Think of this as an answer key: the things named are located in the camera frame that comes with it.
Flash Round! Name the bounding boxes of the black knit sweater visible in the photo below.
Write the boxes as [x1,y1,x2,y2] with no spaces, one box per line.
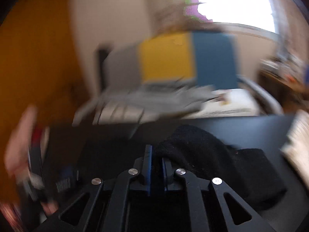
[74,124,288,208]

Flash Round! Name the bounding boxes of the pink folded garment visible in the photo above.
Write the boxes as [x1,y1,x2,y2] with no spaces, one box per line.
[4,105,37,177]

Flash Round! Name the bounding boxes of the cream knitted garment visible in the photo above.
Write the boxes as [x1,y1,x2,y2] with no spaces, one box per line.
[281,110,309,188]

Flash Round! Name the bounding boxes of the grey garment on chair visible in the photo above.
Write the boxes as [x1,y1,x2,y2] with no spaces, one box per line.
[72,80,217,126]

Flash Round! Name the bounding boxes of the wooden side desk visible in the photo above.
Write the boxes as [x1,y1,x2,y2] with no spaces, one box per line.
[257,57,308,113]

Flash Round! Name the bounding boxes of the grey yellow blue chair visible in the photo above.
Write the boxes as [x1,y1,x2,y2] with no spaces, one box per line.
[96,30,284,122]

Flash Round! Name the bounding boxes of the wooden wardrobe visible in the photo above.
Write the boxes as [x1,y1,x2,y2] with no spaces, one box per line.
[0,0,92,208]

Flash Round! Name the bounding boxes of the beige starfish curtain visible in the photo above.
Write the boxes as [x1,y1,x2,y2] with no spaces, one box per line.
[146,0,222,35]

